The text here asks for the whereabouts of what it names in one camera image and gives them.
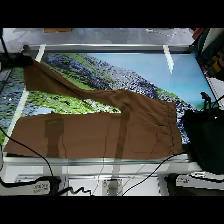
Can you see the brown trousers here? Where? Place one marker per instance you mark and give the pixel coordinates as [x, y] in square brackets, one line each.
[140, 130]

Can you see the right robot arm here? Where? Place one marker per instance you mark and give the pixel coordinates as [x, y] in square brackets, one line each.
[206, 140]

